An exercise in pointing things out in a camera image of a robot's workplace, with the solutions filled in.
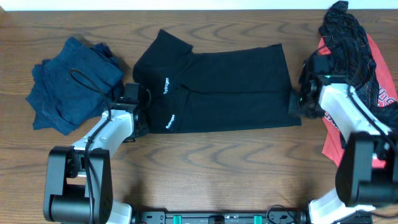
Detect black polo shirt white logo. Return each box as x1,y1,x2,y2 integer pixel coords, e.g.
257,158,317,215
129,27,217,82
132,30,302,134

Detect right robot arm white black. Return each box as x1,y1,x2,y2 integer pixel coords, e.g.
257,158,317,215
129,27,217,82
289,75,397,223

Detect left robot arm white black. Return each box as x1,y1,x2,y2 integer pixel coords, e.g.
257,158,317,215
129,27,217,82
43,84,152,223

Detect black patterned orange line garment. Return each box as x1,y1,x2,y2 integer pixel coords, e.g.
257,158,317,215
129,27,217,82
318,1,397,133

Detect folded navy blue garment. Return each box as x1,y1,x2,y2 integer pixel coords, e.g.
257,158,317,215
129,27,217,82
26,37,124,135

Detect red garment white lettering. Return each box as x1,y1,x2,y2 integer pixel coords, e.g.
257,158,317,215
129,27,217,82
322,34,397,167

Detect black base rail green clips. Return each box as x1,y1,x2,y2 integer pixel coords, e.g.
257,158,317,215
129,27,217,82
130,205,311,224

